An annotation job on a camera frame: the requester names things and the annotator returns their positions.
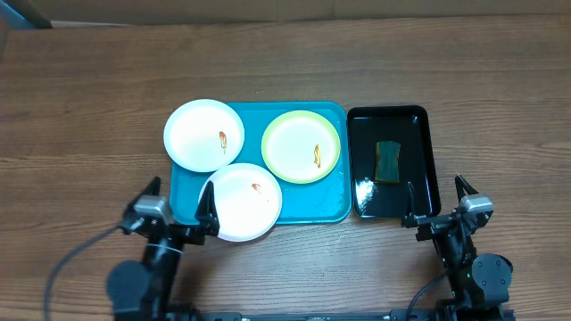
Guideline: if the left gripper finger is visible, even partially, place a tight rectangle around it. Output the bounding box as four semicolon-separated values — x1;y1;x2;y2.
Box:
127;177;161;211
194;181;219;235

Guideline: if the green and yellow sponge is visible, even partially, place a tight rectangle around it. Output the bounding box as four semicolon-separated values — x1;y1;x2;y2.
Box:
375;141;401;184

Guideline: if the white plate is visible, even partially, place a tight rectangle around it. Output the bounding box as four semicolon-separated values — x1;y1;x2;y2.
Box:
163;99;245;173
207;163;283;243

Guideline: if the light green plate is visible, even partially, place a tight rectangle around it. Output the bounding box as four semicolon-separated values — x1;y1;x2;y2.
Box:
261;111;341;184

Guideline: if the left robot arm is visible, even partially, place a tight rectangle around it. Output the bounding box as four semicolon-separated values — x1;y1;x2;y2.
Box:
106;177;219;320

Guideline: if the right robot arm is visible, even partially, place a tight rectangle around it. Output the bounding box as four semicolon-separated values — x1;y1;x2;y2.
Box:
401;175;515;320

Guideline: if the black rectangular tray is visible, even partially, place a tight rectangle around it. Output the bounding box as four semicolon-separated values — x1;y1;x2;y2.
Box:
347;105;441;219

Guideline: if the teal plastic tray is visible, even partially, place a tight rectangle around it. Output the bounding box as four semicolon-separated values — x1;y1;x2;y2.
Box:
170;101;352;225

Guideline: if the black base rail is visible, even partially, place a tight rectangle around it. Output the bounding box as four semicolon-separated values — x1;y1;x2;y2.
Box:
166;309;444;321

